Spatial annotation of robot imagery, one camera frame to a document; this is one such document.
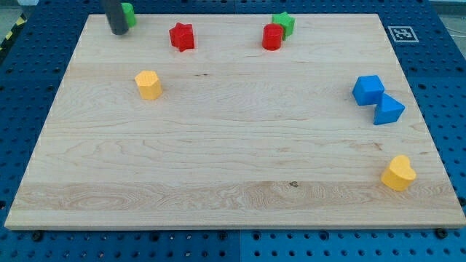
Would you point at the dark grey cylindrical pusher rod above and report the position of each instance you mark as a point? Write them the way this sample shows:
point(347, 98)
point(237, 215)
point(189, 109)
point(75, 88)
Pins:
point(115, 16)

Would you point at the green circle block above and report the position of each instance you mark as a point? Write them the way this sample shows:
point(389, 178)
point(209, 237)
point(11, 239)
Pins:
point(129, 12)

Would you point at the light wooden board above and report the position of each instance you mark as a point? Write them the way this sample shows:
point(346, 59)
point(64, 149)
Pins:
point(240, 138)

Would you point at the red star block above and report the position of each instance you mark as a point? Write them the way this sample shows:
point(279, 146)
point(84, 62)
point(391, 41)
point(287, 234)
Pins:
point(182, 36)

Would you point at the yellow hexagon block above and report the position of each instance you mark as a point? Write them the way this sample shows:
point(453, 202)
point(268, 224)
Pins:
point(149, 85)

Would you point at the red cylinder block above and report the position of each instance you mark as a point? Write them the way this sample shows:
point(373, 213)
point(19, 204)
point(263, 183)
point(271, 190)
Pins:
point(272, 36)

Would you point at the green star block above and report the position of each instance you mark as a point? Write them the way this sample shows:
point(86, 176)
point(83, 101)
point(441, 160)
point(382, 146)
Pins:
point(286, 21)

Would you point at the blue cube block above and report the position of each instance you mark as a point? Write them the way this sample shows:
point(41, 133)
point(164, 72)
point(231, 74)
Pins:
point(368, 90)

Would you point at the white fiducial marker tag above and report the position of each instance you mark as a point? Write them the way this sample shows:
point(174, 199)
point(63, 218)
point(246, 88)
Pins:
point(403, 34)

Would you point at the blue triangle block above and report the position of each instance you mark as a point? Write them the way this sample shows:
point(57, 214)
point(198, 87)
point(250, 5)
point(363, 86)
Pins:
point(388, 110)

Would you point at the yellow heart block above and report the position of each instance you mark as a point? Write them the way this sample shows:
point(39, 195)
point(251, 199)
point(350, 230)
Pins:
point(399, 174)

